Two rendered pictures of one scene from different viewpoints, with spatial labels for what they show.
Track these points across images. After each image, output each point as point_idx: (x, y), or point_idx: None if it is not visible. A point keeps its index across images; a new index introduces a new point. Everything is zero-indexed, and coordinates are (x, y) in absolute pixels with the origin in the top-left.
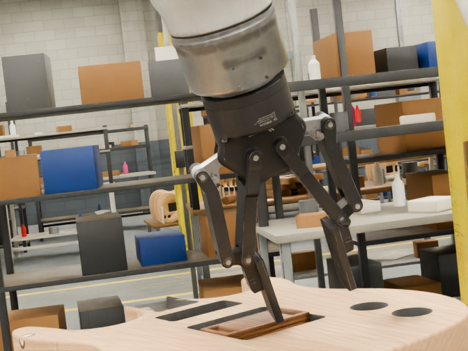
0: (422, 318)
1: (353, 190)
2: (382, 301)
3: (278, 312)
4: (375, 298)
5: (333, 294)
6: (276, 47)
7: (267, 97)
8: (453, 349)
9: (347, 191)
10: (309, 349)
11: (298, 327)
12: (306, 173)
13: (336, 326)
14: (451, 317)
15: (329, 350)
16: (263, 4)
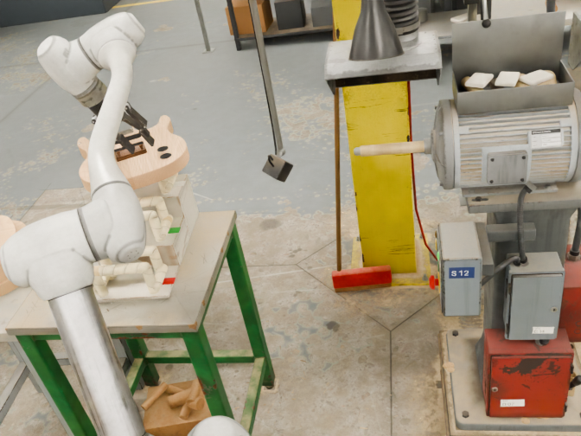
0: (162, 160)
1: (141, 123)
2: (169, 146)
3: (130, 151)
4: (169, 144)
5: (165, 137)
6: (96, 95)
7: (98, 107)
8: (163, 172)
9: (139, 123)
10: (123, 170)
11: (134, 157)
12: (124, 119)
13: (142, 159)
14: (168, 162)
15: (125, 172)
16: (87, 86)
